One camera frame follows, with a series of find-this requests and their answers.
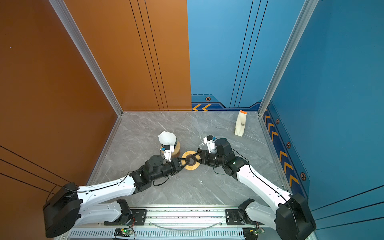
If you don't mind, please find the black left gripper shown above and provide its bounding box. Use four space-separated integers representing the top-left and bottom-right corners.
150 157 191 184

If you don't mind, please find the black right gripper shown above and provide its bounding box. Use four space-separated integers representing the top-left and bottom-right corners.
191 150 226 167

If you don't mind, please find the wooden dripper holder ring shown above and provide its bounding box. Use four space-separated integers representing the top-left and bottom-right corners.
160 140 182 157

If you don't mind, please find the white paper coffee filter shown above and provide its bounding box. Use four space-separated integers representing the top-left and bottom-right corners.
158 131 178 147

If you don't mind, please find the coffee filter paper pack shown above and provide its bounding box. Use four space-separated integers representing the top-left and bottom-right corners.
234 110 248 137

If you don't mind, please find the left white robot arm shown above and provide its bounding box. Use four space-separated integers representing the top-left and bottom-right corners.
43 155 189 238

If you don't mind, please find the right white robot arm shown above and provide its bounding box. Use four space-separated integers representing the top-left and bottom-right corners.
187 136 317 240

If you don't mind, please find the left green circuit board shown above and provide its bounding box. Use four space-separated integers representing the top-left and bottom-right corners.
114 228 136 240

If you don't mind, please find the green circuit board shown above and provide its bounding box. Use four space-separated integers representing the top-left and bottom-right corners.
243 228 265 240
114 228 136 240

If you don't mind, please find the right green circuit board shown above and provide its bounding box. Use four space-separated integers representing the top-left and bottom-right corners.
243 228 265 240

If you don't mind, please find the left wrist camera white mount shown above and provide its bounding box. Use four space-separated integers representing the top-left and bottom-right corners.
161 145 175 162

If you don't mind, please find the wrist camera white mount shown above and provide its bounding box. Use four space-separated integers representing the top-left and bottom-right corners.
203 135 217 153
161 145 175 162

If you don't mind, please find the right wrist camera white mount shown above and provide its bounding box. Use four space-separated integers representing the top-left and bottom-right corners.
203 135 217 153

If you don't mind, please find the front aluminium rail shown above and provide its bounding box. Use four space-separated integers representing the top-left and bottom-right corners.
52 202 281 240

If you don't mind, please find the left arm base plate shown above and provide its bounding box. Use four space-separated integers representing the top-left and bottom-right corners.
104 209 147 227

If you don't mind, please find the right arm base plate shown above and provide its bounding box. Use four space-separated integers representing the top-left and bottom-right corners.
225 209 243 226

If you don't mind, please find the left aluminium corner post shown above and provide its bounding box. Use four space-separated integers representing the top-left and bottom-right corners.
49 0 123 117

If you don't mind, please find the aluminium corner post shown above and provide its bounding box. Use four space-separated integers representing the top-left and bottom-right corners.
49 0 123 117
258 0 319 117

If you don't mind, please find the right aluminium corner post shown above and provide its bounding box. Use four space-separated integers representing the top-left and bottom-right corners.
258 0 319 117

